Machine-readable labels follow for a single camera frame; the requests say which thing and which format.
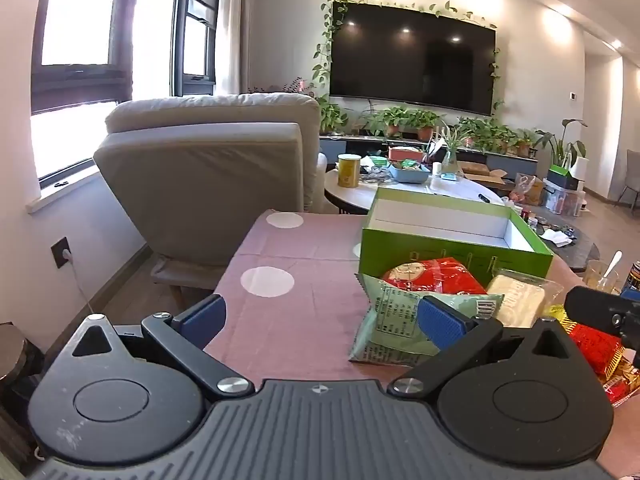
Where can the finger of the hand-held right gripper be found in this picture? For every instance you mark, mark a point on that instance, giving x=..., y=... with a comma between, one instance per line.
x=597, y=310

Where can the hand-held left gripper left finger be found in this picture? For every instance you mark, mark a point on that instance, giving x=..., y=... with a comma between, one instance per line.
x=202, y=317

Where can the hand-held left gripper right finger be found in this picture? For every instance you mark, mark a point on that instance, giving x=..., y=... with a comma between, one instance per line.
x=442, y=322

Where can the yellow red striped snack packet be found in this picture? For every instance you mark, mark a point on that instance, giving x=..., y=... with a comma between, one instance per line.
x=595, y=352

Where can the pale green snack packet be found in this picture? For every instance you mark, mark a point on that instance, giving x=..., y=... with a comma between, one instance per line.
x=385, y=320

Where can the clear rice cracker packet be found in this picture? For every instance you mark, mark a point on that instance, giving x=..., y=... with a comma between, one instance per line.
x=520, y=295

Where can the green cardboard box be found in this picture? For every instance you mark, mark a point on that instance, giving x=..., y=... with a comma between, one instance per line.
x=400, y=252

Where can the drinking glass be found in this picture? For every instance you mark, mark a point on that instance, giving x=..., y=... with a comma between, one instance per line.
x=595, y=277

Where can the metal spoon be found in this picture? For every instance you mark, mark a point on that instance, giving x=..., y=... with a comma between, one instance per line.
x=612, y=262

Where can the black drink can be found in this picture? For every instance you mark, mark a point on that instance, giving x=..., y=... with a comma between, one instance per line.
x=634, y=275

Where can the dark marble coffee table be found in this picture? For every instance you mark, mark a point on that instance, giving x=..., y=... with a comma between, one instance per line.
x=575, y=255

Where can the pink polka dot tablecloth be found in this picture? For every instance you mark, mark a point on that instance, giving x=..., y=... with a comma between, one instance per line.
x=300, y=320

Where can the clear storage box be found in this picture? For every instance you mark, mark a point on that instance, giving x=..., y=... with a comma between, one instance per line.
x=562, y=200

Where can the black marker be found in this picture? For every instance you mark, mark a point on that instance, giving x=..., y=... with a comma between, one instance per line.
x=485, y=198

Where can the white cylinder appliance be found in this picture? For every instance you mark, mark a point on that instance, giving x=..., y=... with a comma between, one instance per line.
x=580, y=172

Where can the grey dining chair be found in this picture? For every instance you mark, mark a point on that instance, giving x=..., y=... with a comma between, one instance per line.
x=630, y=175

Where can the green and black box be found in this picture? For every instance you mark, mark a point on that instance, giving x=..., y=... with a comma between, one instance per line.
x=557, y=176

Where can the beige armchair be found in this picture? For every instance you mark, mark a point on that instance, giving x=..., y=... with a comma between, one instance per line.
x=200, y=175

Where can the blue plastic basket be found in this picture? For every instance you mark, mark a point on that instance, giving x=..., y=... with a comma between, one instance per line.
x=407, y=175

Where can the small white cup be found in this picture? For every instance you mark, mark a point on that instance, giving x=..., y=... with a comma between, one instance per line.
x=437, y=170

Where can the open cardboard box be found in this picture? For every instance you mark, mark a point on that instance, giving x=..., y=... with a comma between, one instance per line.
x=482, y=172

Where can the round white coffee table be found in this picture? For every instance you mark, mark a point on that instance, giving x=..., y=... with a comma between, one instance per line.
x=350, y=197

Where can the glass vase with grass plant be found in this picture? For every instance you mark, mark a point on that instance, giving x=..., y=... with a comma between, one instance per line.
x=450, y=155

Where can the large leafy floor plant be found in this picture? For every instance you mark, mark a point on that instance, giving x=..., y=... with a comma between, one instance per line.
x=560, y=145

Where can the dark tv cabinet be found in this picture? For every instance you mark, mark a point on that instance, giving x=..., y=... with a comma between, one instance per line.
x=510, y=162

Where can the pink plastic container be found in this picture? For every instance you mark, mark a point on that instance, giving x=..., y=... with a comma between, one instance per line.
x=405, y=152

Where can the yellow tin can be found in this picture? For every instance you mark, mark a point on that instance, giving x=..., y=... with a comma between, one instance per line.
x=349, y=172

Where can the dark round object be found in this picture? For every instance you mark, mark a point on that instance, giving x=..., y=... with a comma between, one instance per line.
x=12, y=355

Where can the row of potted plants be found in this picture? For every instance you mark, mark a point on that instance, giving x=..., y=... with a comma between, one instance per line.
x=400, y=117

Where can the white curtain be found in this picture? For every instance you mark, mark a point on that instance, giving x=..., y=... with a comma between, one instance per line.
x=235, y=25

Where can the dark framed window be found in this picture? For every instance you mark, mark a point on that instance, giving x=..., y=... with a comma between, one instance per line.
x=120, y=25

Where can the wall power outlet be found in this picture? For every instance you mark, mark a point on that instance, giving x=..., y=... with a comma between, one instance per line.
x=61, y=252

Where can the wall television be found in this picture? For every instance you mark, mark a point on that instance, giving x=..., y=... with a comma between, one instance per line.
x=410, y=60

